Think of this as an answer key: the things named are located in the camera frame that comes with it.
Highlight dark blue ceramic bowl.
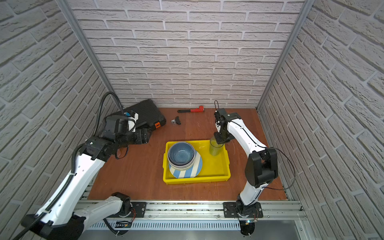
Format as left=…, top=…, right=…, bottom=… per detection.
left=167, top=142, right=196, bottom=166

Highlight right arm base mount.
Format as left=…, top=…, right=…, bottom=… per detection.
left=223, top=200, right=264, bottom=219

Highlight blue translucent cup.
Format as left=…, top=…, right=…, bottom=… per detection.
left=209, top=137, right=224, bottom=156

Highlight black corrugated cable conduit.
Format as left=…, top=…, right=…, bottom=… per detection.
left=11, top=91, right=125, bottom=240

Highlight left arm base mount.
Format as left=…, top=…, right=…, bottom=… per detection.
left=113, top=202, right=147, bottom=218

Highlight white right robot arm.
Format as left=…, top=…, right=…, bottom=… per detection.
left=214, top=109, right=278, bottom=209

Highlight translucent purple bowl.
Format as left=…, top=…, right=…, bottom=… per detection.
left=168, top=160, right=195, bottom=171

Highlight small dark object on table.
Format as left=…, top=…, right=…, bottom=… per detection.
left=171, top=116, right=181, bottom=125

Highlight yellow plastic bin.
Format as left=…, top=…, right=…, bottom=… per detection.
left=163, top=140, right=231, bottom=185

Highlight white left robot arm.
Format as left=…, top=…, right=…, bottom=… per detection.
left=15, top=111, right=151, bottom=240

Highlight black plastic tool case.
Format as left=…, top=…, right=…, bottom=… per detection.
left=124, top=99, right=167, bottom=131

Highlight red black pipe wrench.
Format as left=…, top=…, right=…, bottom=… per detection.
left=177, top=106, right=205, bottom=113

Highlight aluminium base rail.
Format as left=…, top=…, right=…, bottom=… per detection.
left=88, top=200, right=310, bottom=240

